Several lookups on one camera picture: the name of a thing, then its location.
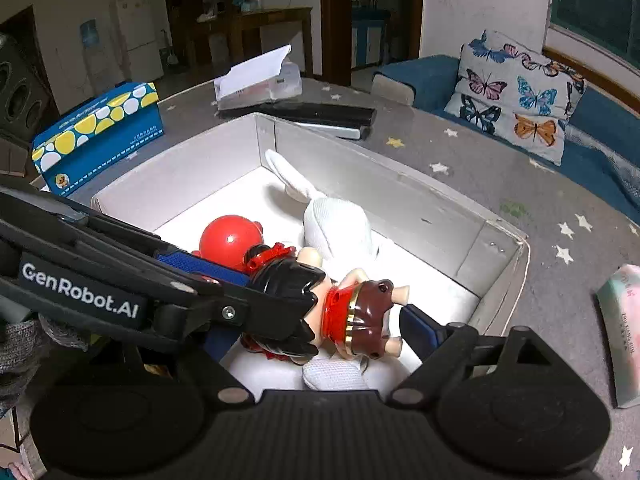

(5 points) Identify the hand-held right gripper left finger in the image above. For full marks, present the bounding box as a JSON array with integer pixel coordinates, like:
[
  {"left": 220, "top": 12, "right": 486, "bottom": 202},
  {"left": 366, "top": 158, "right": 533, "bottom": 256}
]
[{"left": 142, "top": 331, "right": 254, "bottom": 407}]

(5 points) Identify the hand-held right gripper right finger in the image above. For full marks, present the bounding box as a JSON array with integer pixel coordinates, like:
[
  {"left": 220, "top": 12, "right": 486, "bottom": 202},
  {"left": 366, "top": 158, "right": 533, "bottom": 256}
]
[{"left": 390, "top": 305, "right": 544, "bottom": 407}]

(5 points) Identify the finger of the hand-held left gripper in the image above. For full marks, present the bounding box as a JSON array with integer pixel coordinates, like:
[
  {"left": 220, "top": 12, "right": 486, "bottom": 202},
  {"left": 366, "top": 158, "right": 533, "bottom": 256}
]
[
  {"left": 151, "top": 280, "right": 319, "bottom": 350},
  {"left": 75, "top": 212, "right": 251, "bottom": 287}
]

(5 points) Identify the red round toy figure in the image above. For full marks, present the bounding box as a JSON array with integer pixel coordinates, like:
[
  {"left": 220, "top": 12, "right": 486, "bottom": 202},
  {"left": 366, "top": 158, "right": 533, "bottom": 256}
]
[{"left": 190, "top": 214, "right": 266, "bottom": 278}]

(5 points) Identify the black-haired doll figure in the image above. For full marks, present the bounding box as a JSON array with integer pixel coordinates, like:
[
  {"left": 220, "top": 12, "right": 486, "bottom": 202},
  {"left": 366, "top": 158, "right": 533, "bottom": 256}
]
[{"left": 240, "top": 242, "right": 412, "bottom": 363}]

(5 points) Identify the white plush rabbit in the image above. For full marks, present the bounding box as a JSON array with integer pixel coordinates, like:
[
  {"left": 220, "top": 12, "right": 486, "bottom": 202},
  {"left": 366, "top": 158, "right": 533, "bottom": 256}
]
[{"left": 264, "top": 149, "right": 396, "bottom": 392}]

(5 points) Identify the grey cardboard box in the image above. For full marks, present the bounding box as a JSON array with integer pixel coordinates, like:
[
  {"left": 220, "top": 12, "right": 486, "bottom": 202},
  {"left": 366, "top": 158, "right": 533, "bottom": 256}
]
[{"left": 91, "top": 112, "right": 531, "bottom": 396}]

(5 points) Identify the person's left forearm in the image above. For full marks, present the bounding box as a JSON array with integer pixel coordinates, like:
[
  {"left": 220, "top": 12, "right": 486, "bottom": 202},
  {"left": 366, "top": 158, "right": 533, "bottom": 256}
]
[{"left": 0, "top": 317, "right": 91, "bottom": 411}]

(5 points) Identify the grey star-print tablecloth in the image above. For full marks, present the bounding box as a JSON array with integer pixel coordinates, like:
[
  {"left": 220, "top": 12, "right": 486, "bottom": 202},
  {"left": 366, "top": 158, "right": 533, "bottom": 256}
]
[{"left": 30, "top": 77, "right": 640, "bottom": 480}]

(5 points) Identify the blue dotted tissue box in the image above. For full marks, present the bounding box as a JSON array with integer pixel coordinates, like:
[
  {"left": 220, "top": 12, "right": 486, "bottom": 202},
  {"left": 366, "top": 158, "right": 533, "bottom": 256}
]
[{"left": 31, "top": 81, "right": 165, "bottom": 196}]

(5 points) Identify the black remote control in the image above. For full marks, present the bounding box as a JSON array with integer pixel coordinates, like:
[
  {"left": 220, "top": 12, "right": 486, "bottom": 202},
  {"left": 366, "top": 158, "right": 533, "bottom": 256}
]
[{"left": 257, "top": 101, "right": 377, "bottom": 128}]

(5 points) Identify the white tissue box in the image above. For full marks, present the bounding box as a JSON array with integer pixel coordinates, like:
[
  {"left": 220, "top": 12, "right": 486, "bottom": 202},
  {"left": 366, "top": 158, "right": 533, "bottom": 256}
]
[{"left": 213, "top": 45, "right": 303, "bottom": 111}]

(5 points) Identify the pink tissue pack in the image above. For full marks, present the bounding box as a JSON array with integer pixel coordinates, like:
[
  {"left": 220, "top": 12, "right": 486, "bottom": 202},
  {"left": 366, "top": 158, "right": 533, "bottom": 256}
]
[{"left": 594, "top": 264, "right": 640, "bottom": 409}]

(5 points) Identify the dark speaker cabinet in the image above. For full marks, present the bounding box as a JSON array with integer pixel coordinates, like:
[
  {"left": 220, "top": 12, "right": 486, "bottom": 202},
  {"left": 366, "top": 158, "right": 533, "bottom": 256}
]
[{"left": 0, "top": 32, "right": 58, "bottom": 136}]

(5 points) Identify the white refrigerator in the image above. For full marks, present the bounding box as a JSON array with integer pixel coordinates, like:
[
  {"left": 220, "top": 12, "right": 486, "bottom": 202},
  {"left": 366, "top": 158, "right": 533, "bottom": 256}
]
[{"left": 116, "top": 0, "right": 165, "bottom": 81}]

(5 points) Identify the water dispenser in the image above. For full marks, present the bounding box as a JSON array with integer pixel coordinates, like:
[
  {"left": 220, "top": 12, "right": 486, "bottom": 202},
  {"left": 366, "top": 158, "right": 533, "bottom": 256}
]
[{"left": 79, "top": 19, "right": 114, "bottom": 88}]

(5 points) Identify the grey padded seat back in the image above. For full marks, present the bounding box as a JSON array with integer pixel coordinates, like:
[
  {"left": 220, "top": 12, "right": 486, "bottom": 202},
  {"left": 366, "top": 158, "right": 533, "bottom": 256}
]
[{"left": 371, "top": 74, "right": 417, "bottom": 107}]

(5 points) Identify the butterfly print pillow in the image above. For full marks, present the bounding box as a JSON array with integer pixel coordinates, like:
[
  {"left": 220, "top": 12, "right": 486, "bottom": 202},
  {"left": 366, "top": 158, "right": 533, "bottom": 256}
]
[{"left": 444, "top": 30, "right": 587, "bottom": 167}]

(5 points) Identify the blue sofa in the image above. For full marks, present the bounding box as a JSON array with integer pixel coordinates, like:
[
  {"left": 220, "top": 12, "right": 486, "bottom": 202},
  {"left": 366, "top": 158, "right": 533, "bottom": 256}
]
[{"left": 372, "top": 55, "right": 640, "bottom": 216}]

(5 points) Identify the wooden cabinet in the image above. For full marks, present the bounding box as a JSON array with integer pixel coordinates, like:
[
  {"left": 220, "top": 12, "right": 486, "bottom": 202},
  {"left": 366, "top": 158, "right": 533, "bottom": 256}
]
[{"left": 192, "top": 6, "right": 315, "bottom": 78}]

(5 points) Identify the dark wooden shelf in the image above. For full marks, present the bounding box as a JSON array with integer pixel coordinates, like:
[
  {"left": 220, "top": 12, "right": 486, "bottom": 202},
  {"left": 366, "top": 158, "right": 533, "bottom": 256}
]
[{"left": 162, "top": 0, "right": 236, "bottom": 66}]

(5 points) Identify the white and blue cabinet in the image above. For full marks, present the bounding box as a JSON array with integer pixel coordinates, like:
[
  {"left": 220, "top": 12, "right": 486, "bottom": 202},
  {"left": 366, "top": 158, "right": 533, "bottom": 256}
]
[{"left": 350, "top": 7, "right": 392, "bottom": 69}]

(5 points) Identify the dark window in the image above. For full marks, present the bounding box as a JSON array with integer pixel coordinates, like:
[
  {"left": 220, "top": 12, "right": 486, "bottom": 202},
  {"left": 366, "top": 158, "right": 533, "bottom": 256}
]
[{"left": 542, "top": 0, "right": 640, "bottom": 68}]

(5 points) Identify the wooden door frame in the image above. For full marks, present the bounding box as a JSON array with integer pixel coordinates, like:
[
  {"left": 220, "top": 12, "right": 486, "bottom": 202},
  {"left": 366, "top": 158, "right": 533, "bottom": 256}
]
[{"left": 320, "top": 0, "right": 425, "bottom": 86}]

